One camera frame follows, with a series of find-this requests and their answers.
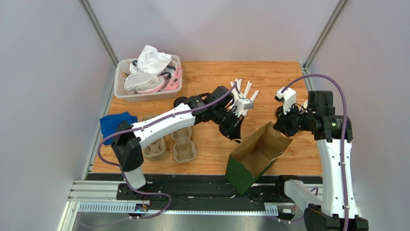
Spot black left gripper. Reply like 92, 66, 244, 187
211, 108, 245, 144

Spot green paper gift bag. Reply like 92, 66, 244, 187
225, 122, 293, 195

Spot cardboard cup carrier tray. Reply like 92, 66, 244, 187
170, 127, 197, 163
141, 115, 167, 161

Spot black plastic cup lid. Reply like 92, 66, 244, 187
173, 96, 188, 108

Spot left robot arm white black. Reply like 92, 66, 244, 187
111, 86, 253, 190

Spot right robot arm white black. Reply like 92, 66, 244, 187
273, 88, 369, 231

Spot stack of black lids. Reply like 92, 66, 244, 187
275, 106, 284, 120

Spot white wrapped straw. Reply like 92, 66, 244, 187
243, 81, 252, 99
236, 90, 259, 116
230, 81, 239, 99
235, 78, 242, 98

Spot crumpled white cloth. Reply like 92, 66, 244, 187
136, 45, 172, 76

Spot blue cloth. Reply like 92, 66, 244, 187
99, 112, 138, 138

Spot white plastic basket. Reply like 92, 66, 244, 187
114, 55, 182, 102

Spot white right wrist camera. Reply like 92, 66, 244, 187
275, 87, 296, 115

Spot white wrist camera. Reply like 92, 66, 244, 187
231, 99, 254, 117
275, 87, 296, 115

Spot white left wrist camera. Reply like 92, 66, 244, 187
231, 99, 254, 117

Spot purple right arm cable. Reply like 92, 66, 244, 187
280, 74, 350, 231

